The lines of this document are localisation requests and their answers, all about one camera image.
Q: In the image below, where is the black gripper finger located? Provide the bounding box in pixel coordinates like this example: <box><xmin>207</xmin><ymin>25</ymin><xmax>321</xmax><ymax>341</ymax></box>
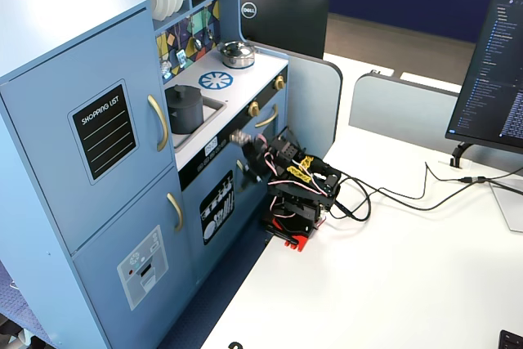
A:
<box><xmin>241</xmin><ymin>151</ymin><xmax>265</xmax><ymax>186</ymax></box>
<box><xmin>230</xmin><ymin>129</ymin><xmax>255</xmax><ymax>147</ymax></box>

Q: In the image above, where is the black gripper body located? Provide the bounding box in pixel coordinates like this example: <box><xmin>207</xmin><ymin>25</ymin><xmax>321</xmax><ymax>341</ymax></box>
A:
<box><xmin>244</xmin><ymin>135</ymin><xmax>275</xmax><ymax>179</ymax></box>

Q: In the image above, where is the grey round robot wrist mount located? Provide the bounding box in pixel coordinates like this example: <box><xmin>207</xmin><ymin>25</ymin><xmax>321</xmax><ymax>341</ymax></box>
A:
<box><xmin>164</xmin><ymin>83</ymin><xmax>203</xmax><ymax>109</ymax></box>

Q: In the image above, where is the red robot base clamp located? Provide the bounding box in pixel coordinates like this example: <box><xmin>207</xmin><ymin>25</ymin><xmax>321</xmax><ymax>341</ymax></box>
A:
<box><xmin>262</xmin><ymin>213</ymin><xmax>327</xmax><ymax>253</ymax></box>

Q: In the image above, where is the blue oven door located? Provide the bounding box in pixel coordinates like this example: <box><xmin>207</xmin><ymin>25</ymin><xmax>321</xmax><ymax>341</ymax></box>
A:
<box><xmin>228</xmin><ymin>86</ymin><xmax>289</xmax><ymax>162</ymax></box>

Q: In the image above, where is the light gray toy sink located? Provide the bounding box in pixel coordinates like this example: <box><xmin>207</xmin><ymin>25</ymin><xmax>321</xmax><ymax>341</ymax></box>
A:
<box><xmin>168</xmin><ymin>96</ymin><xmax>228</xmax><ymax>150</ymax></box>

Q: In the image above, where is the gray plastic pot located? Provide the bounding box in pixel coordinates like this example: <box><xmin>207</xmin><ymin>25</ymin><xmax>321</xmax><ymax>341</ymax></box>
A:
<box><xmin>166</xmin><ymin>97</ymin><xmax>205</xmax><ymax>136</ymax></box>

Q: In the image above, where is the blue dishwasher door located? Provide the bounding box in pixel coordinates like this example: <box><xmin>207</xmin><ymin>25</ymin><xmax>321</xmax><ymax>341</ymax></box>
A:
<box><xmin>178</xmin><ymin>148</ymin><xmax>271</xmax><ymax>285</ymax></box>

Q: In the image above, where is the shiny steel toy pot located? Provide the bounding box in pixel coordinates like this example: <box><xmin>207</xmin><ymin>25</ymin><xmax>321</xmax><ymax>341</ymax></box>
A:
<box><xmin>219</xmin><ymin>51</ymin><xmax>256</xmax><ymax>70</ymax></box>

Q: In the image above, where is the gray divider with dark trim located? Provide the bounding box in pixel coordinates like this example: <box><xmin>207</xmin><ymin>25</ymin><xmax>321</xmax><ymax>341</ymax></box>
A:
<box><xmin>244</xmin><ymin>39</ymin><xmax>344</xmax><ymax>163</ymax></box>

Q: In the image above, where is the hanging toy metal utensil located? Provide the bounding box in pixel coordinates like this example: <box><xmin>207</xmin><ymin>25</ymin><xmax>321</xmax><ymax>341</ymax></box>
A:
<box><xmin>174</xmin><ymin>24</ymin><xmax>189</xmax><ymax>67</ymax></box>
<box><xmin>160</xmin><ymin>36</ymin><xmax>173</xmax><ymax>79</ymax></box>

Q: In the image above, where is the black Dell monitor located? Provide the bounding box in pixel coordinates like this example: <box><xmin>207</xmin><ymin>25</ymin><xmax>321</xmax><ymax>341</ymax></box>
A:
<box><xmin>237</xmin><ymin>0</ymin><xmax>331</xmax><ymax>60</ymax></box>

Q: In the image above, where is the black shopping list chalkboard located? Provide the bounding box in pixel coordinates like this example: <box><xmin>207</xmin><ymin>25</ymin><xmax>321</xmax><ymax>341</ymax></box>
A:
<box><xmin>66</xmin><ymin>78</ymin><xmax>139</xmax><ymax>186</ymax></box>

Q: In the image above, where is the gray desk divider panel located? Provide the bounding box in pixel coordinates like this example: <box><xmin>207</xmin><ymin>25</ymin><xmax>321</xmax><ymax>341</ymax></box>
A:
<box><xmin>348</xmin><ymin>72</ymin><xmax>466</xmax><ymax>150</ymax></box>

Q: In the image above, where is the blue lower fridge door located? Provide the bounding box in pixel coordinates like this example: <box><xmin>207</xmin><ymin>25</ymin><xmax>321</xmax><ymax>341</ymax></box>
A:
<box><xmin>71</xmin><ymin>163</ymin><xmax>196</xmax><ymax>349</ymax></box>

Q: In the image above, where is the blue fridge door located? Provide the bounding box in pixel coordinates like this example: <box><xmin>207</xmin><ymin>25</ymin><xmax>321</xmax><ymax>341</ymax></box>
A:
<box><xmin>71</xmin><ymin>163</ymin><xmax>196</xmax><ymax>349</ymax></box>
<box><xmin>0</xmin><ymin>8</ymin><xmax>177</xmax><ymax>255</ymax></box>

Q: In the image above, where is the blue upper fridge door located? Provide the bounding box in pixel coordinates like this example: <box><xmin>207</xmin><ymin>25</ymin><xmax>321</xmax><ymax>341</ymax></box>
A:
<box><xmin>0</xmin><ymin>8</ymin><xmax>177</xmax><ymax>255</ymax></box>

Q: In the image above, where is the blue toy kitchen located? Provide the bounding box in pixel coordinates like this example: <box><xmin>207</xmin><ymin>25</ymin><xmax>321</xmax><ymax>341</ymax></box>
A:
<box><xmin>0</xmin><ymin>0</ymin><xmax>343</xmax><ymax>349</ymax></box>

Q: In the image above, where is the monitor with lit screen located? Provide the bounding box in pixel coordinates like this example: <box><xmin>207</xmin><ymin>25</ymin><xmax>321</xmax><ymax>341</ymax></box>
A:
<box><xmin>445</xmin><ymin>0</ymin><xmax>523</xmax><ymax>152</ymax></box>

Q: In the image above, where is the gray monitor stand base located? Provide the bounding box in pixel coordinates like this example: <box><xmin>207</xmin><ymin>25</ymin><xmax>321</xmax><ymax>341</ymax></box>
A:
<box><xmin>487</xmin><ymin>179</ymin><xmax>523</xmax><ymax>234</ymax></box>

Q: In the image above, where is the blue textured floor mat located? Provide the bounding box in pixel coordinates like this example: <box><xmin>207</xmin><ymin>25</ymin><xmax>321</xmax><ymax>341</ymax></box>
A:
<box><xmin>0</xmin><ymin>261</ymin><xmax>56</xmax><ymax>348</ymax></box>

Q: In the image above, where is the black keyboard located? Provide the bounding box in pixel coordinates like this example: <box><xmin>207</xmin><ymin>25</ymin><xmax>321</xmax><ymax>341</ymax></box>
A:
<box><xmin>498</xmin><ymin>329</ymin><xmax>523</xmax><ymax>349</ymax></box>

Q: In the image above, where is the gold oven door handle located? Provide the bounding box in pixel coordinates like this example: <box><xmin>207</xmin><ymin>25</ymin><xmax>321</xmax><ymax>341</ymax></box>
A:
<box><xmin>254</xmin><ymin>104</ymin><xmax>280</xmax><ymax>129</ymax></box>

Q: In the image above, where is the short gold fridge handle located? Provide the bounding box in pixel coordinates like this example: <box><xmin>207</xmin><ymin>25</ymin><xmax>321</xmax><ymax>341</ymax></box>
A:
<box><xmin>166</xmin><ymin>192</ymin><xmax>185</xmax><ymax>234</ymax></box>

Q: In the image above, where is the long gold fridge handle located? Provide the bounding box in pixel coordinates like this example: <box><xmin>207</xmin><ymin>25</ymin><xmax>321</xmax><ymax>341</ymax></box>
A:
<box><xmin>146</xmin><ymin>94</ymin><xmax>170</xmax><ymax>153</ymax></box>

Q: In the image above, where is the long black cable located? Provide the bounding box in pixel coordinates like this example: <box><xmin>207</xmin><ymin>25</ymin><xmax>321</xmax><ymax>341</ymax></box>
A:
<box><xmin>326</xmin><ymin>168</ymin><xmax>523</xmax><ymax>223</ymax></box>

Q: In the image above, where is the black cable with inline connector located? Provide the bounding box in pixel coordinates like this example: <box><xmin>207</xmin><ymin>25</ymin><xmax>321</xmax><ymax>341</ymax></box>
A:
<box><xmin>424</xmin><ymin>160</ymin><xmax>523</xmax><ymax>197</ymax></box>

